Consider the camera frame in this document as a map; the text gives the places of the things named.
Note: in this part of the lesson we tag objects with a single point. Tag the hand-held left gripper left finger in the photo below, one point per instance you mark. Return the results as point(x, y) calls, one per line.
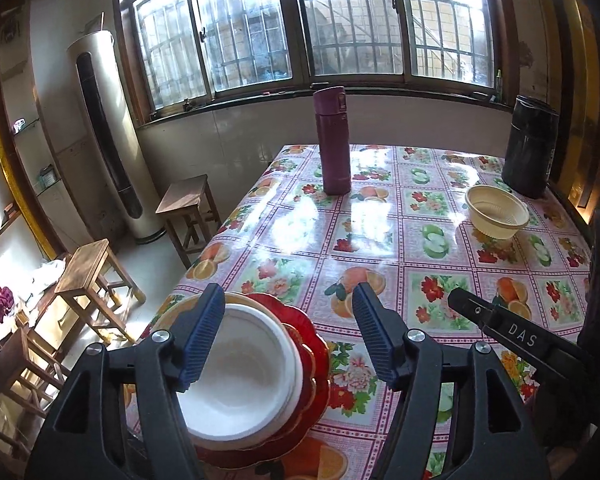
point(205, 340)

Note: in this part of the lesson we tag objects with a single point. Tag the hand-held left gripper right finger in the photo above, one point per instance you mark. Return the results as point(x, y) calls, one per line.
point(375, 335)

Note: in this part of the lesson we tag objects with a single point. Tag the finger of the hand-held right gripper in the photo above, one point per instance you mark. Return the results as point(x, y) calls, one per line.
point(520, 335)

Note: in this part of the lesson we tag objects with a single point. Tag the yellow plastic bowl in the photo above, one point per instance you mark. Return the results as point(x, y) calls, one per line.
point(495, 220)
point(172, 317)

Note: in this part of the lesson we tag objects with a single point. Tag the small white bowl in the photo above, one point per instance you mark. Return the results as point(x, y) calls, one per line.
point(245, 375)

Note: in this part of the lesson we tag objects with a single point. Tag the red scalloped plate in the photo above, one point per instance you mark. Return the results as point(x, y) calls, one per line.
point(315, 375)

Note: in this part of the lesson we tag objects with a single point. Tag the large white bowl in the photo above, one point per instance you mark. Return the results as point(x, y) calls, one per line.
point(300, 375)

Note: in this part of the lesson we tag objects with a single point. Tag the floral fruit print tablecloth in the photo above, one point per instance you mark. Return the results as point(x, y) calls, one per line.
point(370, 240)

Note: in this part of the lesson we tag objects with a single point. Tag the wooden stool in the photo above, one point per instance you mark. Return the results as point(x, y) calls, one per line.
point(182, 195)
point(82, 265)
point(15, 345)

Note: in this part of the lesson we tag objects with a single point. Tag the white crumpled cloth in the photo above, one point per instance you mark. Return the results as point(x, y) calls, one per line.
point(45, 280)

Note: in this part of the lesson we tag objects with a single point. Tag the black electric kettle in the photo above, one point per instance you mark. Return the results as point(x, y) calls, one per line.
point(530, 150)

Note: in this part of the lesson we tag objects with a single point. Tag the purple thermos bottle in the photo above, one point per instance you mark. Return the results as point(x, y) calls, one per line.
point(332, 150)

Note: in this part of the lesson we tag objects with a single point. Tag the white standing air conditioner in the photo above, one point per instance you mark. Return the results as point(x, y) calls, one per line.
point(125, 160)

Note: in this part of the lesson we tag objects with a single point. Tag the yellow glass door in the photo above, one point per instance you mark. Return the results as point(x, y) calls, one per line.
point(580, 110)

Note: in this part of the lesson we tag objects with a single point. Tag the dark red cloth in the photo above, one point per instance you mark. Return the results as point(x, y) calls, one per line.
point(2, 302)

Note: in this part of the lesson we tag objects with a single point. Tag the small green bottle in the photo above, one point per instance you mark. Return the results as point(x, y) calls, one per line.
point(498, 80)

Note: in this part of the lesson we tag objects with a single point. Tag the barred sliding window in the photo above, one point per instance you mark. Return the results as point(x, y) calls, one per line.
point(250, 35)

